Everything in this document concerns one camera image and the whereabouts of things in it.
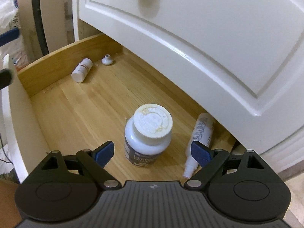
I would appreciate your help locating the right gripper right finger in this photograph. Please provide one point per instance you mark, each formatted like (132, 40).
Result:
(211, 163)

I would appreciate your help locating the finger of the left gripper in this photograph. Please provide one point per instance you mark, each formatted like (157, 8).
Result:
(5, 78)
(9, 36)

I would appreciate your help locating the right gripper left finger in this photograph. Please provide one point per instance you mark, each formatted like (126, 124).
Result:
(93, 163)

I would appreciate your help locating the large white blue-label bottle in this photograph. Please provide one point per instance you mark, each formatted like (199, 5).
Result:
(147, 134)

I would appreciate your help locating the person's left forearm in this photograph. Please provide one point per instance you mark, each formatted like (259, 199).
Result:
(10, 216)

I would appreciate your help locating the white plastic bag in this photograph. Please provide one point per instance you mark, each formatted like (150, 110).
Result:
(10, 20)

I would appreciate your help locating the white spray bottle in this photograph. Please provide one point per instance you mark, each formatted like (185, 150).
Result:
(202, 133)

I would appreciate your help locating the small white pill bottle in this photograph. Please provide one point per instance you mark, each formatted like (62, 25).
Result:
(81, 71)

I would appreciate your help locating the loose white ceramic knob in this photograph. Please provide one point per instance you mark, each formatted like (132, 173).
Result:
(107, 60)

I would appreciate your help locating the white wooden nightstand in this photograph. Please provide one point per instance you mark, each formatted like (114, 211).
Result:
(68, 9)

